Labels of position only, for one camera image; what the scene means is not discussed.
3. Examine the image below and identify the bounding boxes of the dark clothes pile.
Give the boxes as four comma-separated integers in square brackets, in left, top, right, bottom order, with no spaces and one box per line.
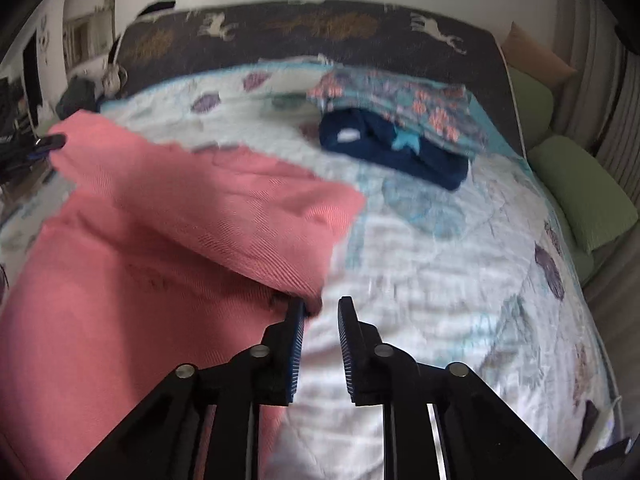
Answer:
[55,80,101,117]

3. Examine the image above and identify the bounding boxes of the pink knitted garment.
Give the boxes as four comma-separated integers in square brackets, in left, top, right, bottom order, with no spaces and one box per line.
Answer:
[0,110,368,480]

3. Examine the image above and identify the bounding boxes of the black rounded object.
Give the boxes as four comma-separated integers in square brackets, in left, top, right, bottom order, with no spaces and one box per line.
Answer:
[137,1,176,23]

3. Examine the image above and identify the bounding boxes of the navy folded garment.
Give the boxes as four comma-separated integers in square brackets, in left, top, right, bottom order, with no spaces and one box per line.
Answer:
[319,107,471,191]

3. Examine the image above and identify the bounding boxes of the pink pillow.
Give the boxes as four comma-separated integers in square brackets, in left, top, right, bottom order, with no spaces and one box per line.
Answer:
[501,22,576,91]

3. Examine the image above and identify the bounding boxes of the floral patterned folded garment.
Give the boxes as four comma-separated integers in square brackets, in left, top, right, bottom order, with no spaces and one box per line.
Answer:
[306,67,488,153]

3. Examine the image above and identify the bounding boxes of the green seat cushion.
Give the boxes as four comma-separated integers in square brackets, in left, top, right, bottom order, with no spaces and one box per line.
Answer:
[547,200,597,283]

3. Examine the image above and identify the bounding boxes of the green square pillow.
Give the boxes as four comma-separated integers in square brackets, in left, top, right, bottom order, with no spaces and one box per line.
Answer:
[527,135,633,253]

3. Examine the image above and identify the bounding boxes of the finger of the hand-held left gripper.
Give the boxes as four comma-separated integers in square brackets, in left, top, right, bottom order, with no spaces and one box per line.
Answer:
[32,132,68,152]

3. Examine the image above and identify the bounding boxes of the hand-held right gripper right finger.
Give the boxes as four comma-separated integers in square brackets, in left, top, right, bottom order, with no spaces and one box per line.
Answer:
[337,296,581,480]

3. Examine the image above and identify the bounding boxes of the white printed quilt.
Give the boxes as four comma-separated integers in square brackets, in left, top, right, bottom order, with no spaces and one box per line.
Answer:
[0,57,623,480]

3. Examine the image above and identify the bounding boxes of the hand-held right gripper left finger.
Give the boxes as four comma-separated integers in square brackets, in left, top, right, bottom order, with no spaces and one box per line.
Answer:
[65,297,307,480]

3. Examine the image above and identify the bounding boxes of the green back cushion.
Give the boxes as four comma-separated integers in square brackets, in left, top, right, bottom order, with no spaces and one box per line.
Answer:
[509,67,556,147]

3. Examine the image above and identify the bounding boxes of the dark grey deer blanket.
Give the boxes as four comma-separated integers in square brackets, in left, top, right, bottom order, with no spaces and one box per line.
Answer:
[112,0,526,156]

